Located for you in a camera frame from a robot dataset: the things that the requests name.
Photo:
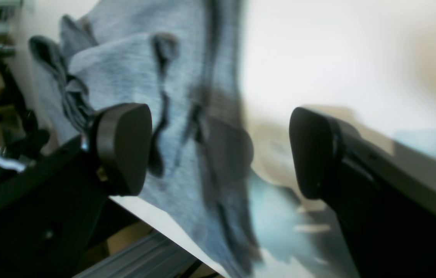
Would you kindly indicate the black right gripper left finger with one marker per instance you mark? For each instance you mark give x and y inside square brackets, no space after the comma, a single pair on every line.
[49,212]

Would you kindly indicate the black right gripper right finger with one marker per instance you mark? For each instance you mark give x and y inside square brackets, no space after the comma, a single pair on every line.
[385,205]

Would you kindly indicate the grey t-shirt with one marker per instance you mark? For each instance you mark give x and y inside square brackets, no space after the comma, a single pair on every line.
[180,58]

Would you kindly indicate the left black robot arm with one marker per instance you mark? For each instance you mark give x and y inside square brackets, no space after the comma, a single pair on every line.
[22,137]

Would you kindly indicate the grey aluminium frame beam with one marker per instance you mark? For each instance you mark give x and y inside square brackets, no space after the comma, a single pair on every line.
[154,256]

